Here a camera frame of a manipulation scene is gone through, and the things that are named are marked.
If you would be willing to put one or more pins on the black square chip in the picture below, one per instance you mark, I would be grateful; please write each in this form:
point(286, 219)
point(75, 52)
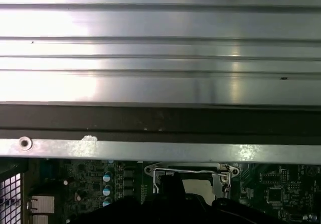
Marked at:
point(276, 196)

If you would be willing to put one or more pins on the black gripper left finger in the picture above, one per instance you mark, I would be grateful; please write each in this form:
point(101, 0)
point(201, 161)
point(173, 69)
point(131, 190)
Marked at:
point(140, 214)

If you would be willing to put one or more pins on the thin metal locking lever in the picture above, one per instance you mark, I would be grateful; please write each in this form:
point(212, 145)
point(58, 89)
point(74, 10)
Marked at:
point(190, 170)
point(228, 177)

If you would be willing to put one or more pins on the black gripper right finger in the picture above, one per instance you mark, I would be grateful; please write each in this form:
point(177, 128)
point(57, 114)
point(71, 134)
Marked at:
point(225, 212)

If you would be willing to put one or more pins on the square CPU socket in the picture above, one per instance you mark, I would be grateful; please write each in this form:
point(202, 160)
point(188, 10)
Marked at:
point(191, 166)

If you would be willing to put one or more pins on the blue-topped round capacitor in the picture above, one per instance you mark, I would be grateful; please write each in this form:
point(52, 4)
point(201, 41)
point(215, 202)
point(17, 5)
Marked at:
point(107, 177)
point(106, 202)
point(107, 190)

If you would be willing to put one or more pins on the small square silver CPU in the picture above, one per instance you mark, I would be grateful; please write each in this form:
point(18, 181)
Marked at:
point(198, 187)

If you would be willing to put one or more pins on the silver rear port housing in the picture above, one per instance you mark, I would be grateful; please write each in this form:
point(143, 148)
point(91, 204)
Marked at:
point(42, 204)

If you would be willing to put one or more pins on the metal socket cover frame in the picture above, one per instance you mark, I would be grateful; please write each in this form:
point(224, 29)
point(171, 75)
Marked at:
point(217, 183)

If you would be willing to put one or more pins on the green motherboard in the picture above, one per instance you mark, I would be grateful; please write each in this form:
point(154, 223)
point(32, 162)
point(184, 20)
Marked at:
point(250, 178)

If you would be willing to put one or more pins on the black open PC case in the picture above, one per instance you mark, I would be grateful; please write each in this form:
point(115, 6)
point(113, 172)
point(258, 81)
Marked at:
point(160, 118)

